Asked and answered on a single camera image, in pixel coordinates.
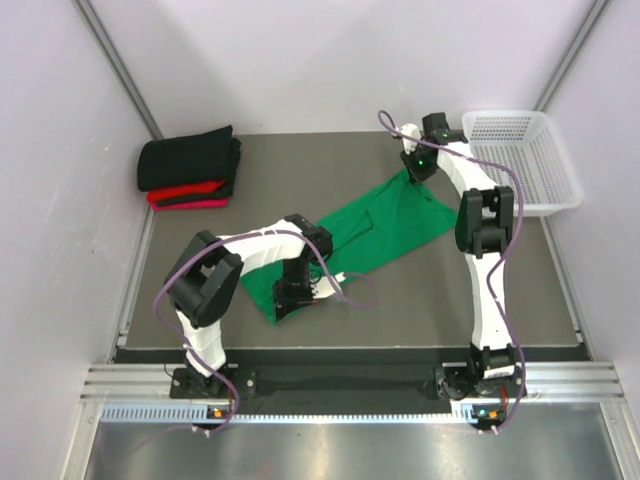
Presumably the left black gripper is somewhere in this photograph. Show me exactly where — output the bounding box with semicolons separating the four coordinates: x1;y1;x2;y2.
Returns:
271;258;318;322

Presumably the green t-shirt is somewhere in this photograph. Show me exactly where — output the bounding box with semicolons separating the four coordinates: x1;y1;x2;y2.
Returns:
239;168;459;327

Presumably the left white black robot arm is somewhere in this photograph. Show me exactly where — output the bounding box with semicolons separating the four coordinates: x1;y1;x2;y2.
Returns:
162;214;346;397

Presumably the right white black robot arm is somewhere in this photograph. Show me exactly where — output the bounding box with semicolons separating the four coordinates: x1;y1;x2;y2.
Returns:
395;113;521;400

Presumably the white perforated plastic basket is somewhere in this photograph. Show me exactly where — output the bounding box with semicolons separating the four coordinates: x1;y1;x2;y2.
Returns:
462;110;583;217

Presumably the folded pink t-shirt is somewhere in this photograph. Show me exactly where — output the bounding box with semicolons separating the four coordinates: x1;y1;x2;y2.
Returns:
151;198;229;212

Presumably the folded black t-shirt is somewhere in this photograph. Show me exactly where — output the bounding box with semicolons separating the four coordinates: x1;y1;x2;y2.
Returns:
137;125;241;195

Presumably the folded red t-shirt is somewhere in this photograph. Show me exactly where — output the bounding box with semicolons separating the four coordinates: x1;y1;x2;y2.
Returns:
146;181;225;203

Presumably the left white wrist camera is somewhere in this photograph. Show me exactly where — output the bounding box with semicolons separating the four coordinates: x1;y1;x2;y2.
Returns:
311;272;346;300

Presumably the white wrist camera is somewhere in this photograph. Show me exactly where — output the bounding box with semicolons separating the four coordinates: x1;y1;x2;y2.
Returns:
396;123;421;155
311;272;346;300

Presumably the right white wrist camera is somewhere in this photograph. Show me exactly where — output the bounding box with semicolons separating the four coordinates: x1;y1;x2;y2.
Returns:
396;123;421;155

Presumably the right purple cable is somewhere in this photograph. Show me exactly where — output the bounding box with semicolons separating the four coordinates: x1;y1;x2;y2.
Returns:
377;109;529;434

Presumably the white slotted cable duct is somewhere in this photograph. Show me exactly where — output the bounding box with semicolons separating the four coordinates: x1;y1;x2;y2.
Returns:
101;399;506;425

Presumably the aluminium frame rail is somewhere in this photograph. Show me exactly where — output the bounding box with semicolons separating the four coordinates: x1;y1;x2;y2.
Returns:
80;361;625;403

